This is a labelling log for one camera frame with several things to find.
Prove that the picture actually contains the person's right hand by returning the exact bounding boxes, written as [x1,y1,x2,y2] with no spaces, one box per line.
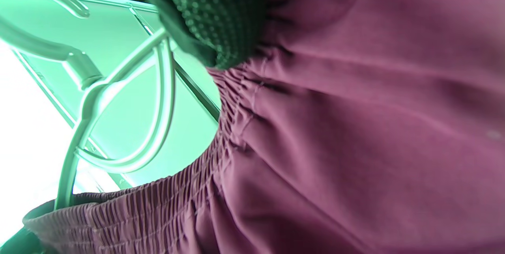
[24,0,273,69]

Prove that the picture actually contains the grey plastic hanger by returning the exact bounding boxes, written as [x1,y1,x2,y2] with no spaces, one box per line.
[0,0,177,211]

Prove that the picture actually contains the magenta shorts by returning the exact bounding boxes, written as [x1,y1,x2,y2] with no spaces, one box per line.
[22,0,505,254]

